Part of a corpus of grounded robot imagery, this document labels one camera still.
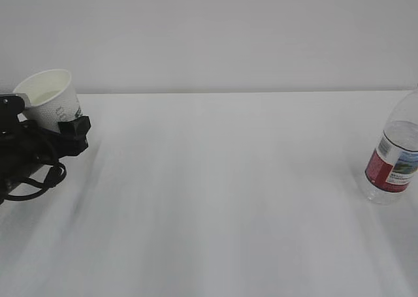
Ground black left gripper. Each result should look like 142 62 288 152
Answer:
1 102 91 163

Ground white paper cup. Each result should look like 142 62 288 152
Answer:
13 69 82 133

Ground clear plastic water bottle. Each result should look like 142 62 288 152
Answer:
362 89 417 204

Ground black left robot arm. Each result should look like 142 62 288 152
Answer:
1 93 91 202

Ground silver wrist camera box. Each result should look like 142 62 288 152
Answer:
1 93 31 109

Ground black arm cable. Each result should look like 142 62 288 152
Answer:
0 123 68 202

